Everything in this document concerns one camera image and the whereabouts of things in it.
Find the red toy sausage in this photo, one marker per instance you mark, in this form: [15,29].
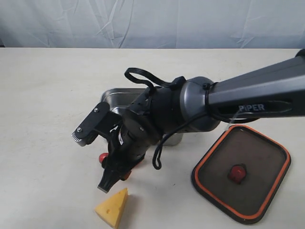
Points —
[103,158]

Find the stainless steel lunch box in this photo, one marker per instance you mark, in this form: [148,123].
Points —
[119,100]

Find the dark transparent lunch box lid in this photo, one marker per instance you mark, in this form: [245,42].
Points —
[241,173]

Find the yellow toy cheese wedge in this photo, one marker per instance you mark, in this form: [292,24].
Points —
[111,210]

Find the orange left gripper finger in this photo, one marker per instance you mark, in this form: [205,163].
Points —
[107,181]

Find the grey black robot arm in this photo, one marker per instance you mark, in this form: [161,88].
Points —
[197,105]

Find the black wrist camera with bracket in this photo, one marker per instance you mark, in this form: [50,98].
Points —
[100,121]

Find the blue-grey backdrop cloth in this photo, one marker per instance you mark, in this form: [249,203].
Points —
[155,24]

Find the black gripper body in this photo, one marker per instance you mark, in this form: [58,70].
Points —
[129,144]

